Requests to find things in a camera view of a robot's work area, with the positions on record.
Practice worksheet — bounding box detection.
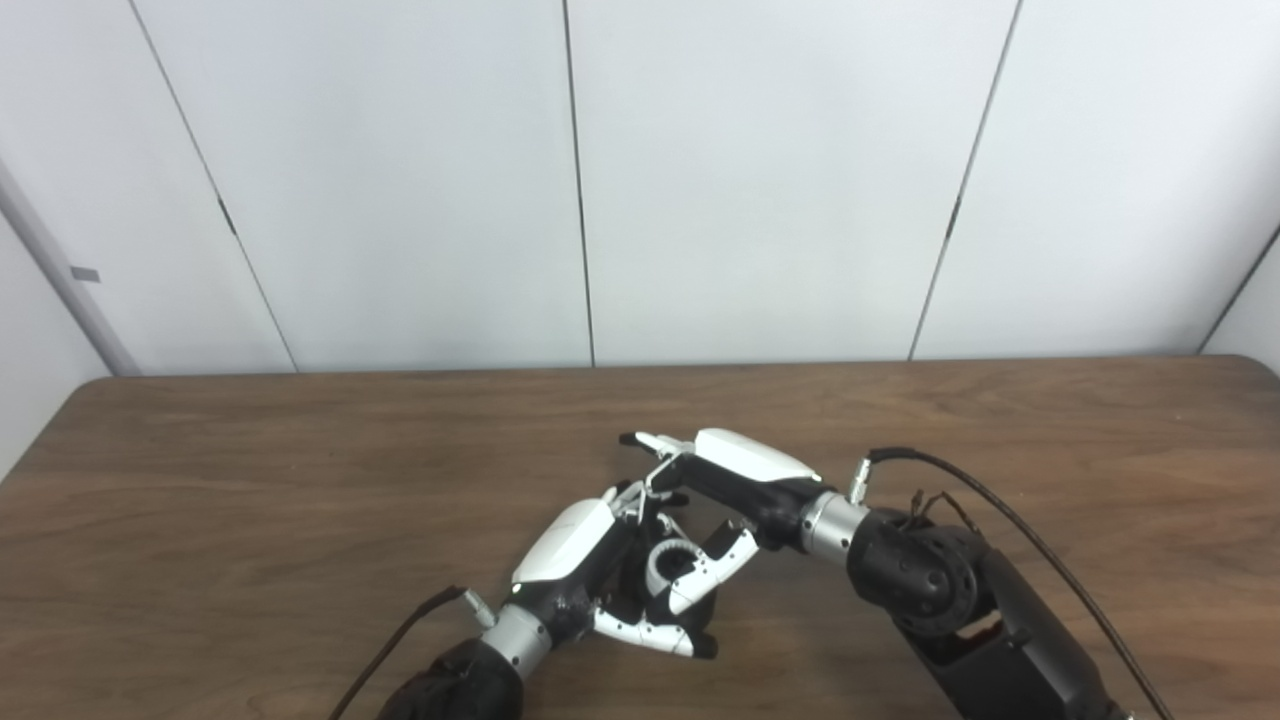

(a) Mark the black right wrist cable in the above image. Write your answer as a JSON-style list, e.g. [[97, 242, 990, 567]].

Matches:
[[848, 447, 1176, 720]]

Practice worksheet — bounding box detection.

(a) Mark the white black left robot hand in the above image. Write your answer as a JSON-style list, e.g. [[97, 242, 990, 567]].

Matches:
[[510, 483, 719, 661]]

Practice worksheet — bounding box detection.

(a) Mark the round black plastic part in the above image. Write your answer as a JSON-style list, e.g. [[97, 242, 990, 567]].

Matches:
[[610, 520, 718, 641]]

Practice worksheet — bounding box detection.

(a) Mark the grey wall corner post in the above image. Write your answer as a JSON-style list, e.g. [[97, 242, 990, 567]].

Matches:
[[0, 158, 142, 378]]

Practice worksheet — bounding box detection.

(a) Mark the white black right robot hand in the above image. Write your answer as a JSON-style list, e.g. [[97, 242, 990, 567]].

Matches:
[[619, 428, 826, 616]]

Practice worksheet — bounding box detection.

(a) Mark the white plastic ring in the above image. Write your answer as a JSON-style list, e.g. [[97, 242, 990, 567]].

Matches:
[[645, 540, 701, 596]]

